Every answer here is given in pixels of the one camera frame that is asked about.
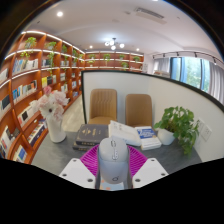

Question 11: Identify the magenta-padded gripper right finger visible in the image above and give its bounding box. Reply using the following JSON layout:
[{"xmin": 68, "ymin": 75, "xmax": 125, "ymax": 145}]
[{"xmin": 127, "ymin": 145, "xmax": 169, "ymax": 189}]

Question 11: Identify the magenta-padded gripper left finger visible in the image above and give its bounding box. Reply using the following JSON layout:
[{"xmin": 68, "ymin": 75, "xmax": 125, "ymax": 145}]
[{"xmin": 58, "ymin": 144, "xmax": 101, "ymax": 190}]

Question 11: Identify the light grey computer mouse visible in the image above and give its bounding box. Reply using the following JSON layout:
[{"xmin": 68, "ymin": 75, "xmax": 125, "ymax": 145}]
[{"xmin": 97, "ymin": 136, "xmax": 130, "ymax": 185}]

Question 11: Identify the blue and white book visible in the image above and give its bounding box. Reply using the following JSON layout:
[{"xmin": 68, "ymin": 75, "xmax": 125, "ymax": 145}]
[{"xmin": 134, "ymin": 125, "xmax": 163, "ymax": 151}]

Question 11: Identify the dark book with gold print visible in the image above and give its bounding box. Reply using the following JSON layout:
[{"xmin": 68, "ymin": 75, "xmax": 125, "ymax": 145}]
[{"xmin": 75, "ymin": 124, "xmax": 110, "ymax": 147}]

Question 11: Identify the thick white book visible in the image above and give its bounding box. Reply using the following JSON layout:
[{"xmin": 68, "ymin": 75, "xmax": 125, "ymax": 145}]
[{"xmin": 107, "ymin": 120, "xmax": 142, "ymax": 148}]

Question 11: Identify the white vase with pink flowers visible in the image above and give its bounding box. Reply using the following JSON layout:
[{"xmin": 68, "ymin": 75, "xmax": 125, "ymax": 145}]
[{"xmin": 32, "ymin": 85, "xmax": 70, "ymax": 144}]

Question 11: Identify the green plant in white pot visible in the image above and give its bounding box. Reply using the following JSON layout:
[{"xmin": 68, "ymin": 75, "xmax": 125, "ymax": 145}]
[{"xmin": 153, "ymin": 105, "xmax": 200, "ymax": 156}]

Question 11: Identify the tan upholstered chair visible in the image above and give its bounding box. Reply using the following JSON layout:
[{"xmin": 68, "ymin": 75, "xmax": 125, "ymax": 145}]
[
  {"xmin": 125, "ymin": 93, "xmax": 154, "ymax": 128},
  {"xmin": 87, "ymin": 88, "xmax": 118, "ymax": 126}
]

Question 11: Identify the orange wooden shelf unit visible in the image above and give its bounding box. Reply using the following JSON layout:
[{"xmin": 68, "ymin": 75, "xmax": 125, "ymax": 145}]
[{"xmin": 0, "ymin": 30, "xmax": 145, "ymax": 165}]

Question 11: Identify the window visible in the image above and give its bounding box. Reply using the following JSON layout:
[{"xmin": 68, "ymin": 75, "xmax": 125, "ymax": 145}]
[{"xmin": 169, "ymin": 55, "xmax": 212, "ymax": 94}]

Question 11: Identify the grey curtain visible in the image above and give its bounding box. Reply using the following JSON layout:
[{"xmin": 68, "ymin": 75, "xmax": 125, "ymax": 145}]
[{"xmin": 209, "ymin": 61, "xmax": 224, "ymax": 104}]

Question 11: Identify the ceiling chandelier light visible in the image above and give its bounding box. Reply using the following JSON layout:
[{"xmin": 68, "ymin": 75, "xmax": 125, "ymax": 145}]
[{"xmin": 104, "ymin": 37, "xmax": 126, "ymax": 52}]

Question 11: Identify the ceiling air vent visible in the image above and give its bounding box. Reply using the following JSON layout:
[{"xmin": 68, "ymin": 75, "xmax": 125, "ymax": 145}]
[{"xmin": 133, "ymin": 6, "xmax": 168, "ymax": 25}]

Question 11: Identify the white wall outlet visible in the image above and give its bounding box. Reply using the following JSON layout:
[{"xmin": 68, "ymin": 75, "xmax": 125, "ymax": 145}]
[
  {"xmin": 196, "ymin": 118, "xmax": 205, "ymax": 134},
  {"xmin": 201, "ymin": 124, "xmax": 213, "ymax": 142}
]

